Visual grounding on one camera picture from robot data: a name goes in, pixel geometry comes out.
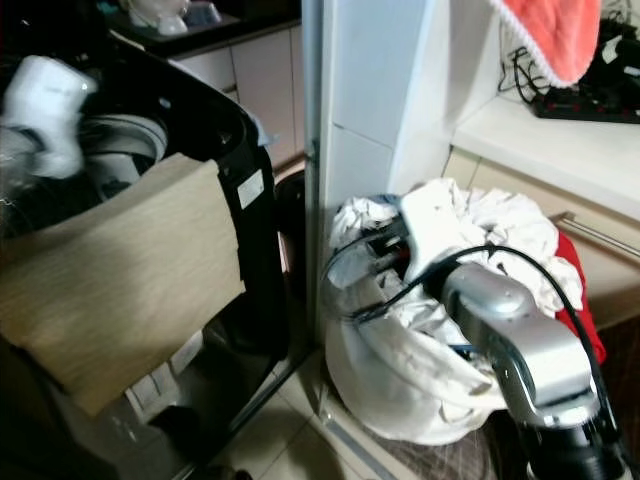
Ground red laundry basket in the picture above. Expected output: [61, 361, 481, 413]
[553, 232, 609, 367]

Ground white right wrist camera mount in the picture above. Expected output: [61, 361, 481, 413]
[398, 185, 473, 288]

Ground black power strip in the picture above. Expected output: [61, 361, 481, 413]
[532, 88, 640, 127]

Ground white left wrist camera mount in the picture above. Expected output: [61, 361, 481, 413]
[5, 55, 99, 183]

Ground beige cloth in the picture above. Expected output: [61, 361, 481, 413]
[0, 153, 248, 420]

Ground silver drawer handle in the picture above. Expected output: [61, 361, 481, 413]
[550, 211, 640, 263]

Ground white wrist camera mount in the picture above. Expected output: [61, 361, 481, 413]
[5, 55, 99, 183]
[398, 185, 473, 288]

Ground black top-loading washing machine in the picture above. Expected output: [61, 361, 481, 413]
[0, 0, 289, 480]

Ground white countertop appliance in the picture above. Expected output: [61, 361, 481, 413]
[125, 0, 197, 40]

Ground white laundry pile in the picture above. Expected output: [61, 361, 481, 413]
[322, 178, 587, 447]

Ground brown checked floor mat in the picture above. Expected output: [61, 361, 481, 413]
[360, 428, 533, 480]

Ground orange towel with white trim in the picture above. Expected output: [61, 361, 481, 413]
[490, 0, 605, 89]

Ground black tangled cables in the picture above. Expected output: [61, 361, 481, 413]
[508, 44, 564, 102]

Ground beige kitchen cabinet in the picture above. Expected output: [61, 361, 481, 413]
[160, 18, 307, 173]

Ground white shelf unit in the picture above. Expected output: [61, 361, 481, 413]
[302, 0, 640, 341]

